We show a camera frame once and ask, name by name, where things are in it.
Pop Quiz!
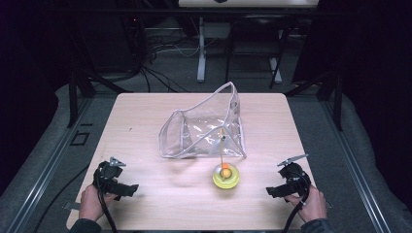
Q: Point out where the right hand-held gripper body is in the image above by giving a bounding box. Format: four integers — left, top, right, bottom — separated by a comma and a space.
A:
277, 153, 312, 197

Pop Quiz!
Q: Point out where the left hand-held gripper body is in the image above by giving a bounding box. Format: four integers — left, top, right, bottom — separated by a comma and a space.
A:
92, 156, 127, 192

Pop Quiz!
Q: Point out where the yellow round toy with stick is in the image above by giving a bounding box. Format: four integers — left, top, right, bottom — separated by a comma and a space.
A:
212, 127, 241, 190

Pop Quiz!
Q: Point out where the clear plastic bag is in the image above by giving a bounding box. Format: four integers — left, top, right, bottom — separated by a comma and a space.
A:
157, 81, 248, 160

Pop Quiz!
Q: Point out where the person's right hand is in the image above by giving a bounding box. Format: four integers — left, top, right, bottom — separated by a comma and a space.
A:
284, 185, 328, 224

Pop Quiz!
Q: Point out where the person's left hand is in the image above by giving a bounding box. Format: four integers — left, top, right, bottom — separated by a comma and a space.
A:
79, 183, 118, 223

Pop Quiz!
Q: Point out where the grey tape piece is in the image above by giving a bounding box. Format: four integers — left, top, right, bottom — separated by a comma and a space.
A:
62, 201, 82, 212

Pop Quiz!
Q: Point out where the black metal stand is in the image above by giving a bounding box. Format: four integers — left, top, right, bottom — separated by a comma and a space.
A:
284, 69, 345, 132
65, 62, 134, 129

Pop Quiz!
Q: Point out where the white desk leg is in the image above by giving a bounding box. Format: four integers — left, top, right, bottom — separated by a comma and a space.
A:
196, 17, 209, 83
268, 57, 284, 85

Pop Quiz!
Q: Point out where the dark curtain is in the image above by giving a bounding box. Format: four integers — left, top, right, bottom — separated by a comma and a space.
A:
0, 0, 82, 197
292, 0, 412, 205

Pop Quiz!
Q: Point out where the black stool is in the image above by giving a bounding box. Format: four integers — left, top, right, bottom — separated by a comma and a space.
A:
224, 14, 294, 90

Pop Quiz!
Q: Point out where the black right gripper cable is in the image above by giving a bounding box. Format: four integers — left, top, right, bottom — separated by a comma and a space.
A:
281, 188, 311, 233

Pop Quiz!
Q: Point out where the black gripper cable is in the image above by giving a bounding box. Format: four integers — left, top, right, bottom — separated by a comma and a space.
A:
96, 185, 119, 233
281, 188, 311, 233

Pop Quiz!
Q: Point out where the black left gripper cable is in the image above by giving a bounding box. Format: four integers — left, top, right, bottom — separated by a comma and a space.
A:
96, 185, 119, 233

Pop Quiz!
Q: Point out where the black cable on floor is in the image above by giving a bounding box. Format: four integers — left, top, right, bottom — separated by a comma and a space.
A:
32, 164, 90, 233

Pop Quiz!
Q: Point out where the aluminium floor rail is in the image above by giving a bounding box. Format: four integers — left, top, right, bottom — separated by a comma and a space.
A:
320, 99, 394, 233
5, 96, 95, 233

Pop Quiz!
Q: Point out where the bundle of floor cables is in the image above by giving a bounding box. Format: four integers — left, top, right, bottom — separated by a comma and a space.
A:
120, 14, 203, 95

